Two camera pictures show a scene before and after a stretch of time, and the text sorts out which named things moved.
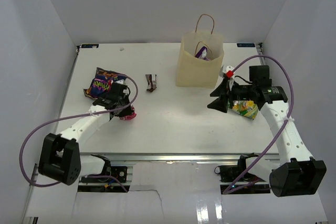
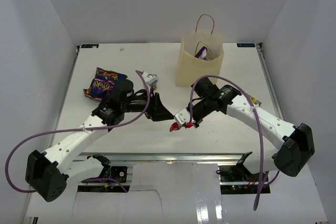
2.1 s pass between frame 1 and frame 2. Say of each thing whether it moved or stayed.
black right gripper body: moved
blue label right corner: stayed
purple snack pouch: stayed
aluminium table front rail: stayed
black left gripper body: moved
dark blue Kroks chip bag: stayed
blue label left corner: stayed
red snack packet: moved
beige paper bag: stayed
